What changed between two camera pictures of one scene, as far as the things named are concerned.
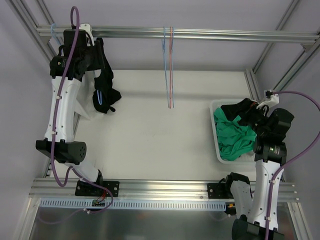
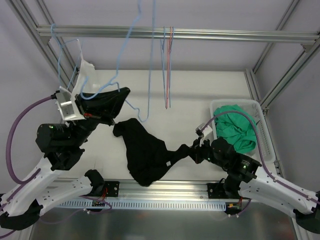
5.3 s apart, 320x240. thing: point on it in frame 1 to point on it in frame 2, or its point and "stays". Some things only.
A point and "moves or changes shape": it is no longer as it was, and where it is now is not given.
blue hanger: x=99 y=100 moves or changes shape
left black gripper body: x=99 y=55 to x=81 y=105
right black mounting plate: x=215 y=192 stays
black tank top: x=105 y=96 to x=148 y=158
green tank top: x=232 y=138 stays
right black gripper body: x=246 y=116 to x=199 y=151
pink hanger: x=170 y=63 to x=168 y=68
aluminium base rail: x=48 y=188 stays
